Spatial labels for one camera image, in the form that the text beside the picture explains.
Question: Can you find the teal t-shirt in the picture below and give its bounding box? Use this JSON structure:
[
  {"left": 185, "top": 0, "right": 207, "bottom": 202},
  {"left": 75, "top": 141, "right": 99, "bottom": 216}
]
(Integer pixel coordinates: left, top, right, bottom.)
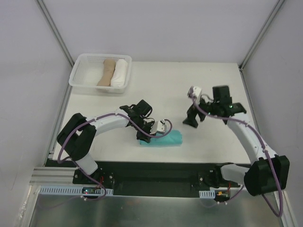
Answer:
[{"left": 139, "top": 130, "right": 183, "bottom": 147}]

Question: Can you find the white plastic basket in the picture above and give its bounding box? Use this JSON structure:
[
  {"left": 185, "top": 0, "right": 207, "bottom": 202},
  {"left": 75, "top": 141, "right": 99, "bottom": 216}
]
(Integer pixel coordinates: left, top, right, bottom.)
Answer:
[{"left": 69, "top": 53, "right": 132, "bottom": 94}]

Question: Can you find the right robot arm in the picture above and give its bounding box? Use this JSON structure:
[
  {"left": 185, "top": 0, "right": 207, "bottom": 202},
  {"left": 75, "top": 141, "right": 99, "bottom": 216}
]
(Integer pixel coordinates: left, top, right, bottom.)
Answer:
[{"left": 183, "top": 85, "right": 290, "bottom": 196}]

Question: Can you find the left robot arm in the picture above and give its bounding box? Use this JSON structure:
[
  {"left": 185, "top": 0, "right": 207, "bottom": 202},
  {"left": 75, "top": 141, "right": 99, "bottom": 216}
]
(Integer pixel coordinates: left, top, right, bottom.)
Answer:
[{"left": 57, "top": 100, "right": 156, "bottom": 184}]

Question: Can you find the white rolled t-shirt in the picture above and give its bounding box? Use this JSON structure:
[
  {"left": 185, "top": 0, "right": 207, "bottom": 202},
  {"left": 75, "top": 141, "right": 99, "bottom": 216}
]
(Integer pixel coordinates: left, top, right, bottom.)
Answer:
[{"left": 110, "top": 59, "right": 128, "bottom": 87}]

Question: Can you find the beige rolled t-shirt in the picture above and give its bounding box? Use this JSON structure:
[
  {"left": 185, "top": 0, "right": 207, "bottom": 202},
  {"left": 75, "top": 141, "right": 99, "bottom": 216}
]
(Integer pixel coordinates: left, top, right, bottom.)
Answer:
[{"left": 97, "top": 59, "right": 116, "bottom": 87}]

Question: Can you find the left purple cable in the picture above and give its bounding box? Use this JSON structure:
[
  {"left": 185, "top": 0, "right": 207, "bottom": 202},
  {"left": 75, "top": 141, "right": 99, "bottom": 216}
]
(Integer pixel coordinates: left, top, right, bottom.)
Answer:
[{"left": 57, "top": 113, "right": 172, "bottom": 201}]

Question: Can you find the purple cable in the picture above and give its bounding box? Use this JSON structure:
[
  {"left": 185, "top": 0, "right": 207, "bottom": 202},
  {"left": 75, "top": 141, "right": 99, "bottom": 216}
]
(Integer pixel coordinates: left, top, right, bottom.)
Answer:
[
  {"left": 57, "top": 113, "right": 172, "bottom": 201},
  {"left": 189, "top": 93, "right": 284, "bottom": 218}
]

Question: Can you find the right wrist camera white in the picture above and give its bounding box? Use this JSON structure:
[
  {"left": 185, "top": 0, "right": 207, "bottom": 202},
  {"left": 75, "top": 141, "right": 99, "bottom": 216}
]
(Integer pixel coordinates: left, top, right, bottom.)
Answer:
[{"left": 187, "top": 86, "right": 202, "bottom": 99}]

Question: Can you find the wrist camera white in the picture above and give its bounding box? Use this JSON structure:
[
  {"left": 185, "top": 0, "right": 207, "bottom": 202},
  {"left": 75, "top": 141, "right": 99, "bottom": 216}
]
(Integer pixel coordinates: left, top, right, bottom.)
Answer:
[
  {"left": 151, "top": 119, "right": 167, "bottom": 135},
  {"left": 187, "top": 86, "right": 202, "bottom": 99}
]

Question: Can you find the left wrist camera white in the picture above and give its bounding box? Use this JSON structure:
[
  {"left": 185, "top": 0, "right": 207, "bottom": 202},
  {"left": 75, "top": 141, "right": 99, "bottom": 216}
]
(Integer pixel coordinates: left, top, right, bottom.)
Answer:
[{"left": 151, "top": 119, "right": 167, "bottom": 135}]

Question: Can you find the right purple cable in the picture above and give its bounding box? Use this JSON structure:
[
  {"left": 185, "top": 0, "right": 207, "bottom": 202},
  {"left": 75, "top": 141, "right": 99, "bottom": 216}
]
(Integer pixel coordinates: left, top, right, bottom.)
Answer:
[{"left": 189, "top": 93, "right": 284, "bottom": 218}]

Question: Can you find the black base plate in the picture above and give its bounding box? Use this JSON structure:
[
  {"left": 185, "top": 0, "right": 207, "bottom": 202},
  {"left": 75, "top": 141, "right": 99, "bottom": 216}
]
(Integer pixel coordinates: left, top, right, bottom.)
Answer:
[{"left": 73, "top": 161, "right": 241, "bottom": 196}]

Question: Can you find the right white cable duct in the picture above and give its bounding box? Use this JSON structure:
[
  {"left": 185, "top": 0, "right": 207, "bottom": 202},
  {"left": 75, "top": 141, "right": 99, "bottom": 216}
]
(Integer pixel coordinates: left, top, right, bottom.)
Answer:
[{"left": 199, "top": 190, "right": 216, "bottom": 199}]

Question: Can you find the white cable duct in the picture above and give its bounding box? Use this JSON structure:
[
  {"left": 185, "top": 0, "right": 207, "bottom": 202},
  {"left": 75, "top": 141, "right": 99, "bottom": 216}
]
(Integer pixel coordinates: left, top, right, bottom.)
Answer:
[
  {"left": 39, "top": 186, "right": 105, "bottom": 196},
  {"left": 199, "top": 190, "right": 216, "bottom": 199}
]

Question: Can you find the left white cable duct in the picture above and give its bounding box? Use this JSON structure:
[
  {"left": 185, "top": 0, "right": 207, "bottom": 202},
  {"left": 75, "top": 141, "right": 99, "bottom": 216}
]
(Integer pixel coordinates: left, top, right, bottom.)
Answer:
[{"left": 39, "top": 186, "right": 105, "bottom": 196}]

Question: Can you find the aluminium rail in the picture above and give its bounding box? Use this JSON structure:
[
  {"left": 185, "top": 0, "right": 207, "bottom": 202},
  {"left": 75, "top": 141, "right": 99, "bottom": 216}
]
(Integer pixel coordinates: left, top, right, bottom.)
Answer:
[{"left": 29, "top": 167, "right": 76, "bottom": 185}]

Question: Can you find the right aluminium frame post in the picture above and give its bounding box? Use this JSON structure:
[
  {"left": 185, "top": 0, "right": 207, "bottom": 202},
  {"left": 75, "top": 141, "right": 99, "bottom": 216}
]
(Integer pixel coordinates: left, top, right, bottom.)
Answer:
[{"left": 239, "top": 0, "right": 286, "bottom": 72}]

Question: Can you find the aluminium frame post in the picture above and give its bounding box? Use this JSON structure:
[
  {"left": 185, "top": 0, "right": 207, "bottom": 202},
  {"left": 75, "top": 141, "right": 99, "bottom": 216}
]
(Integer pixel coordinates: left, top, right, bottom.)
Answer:
[
  {"left": 239, "top": 0, "right": 286, "bottom": 72},
  {"left": 36, "top": 0, "right": 74, "bottom": 67}
]

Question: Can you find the left aluminium frame post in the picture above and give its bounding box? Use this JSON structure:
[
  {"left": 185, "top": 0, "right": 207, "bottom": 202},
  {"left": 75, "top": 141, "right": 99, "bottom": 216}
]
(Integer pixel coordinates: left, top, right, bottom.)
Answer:
[{"left": 36, "top": 0, "right": 74, "bottom": 67}]

